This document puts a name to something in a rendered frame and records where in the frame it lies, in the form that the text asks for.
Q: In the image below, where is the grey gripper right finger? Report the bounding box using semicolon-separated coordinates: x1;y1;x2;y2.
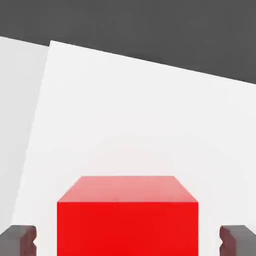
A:
219;224;256;256

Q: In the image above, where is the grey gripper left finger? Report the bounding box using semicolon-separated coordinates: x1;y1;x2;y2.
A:
0;224;38;256

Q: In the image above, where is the small red cube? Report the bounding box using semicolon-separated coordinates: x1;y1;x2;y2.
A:
56;175;199;256

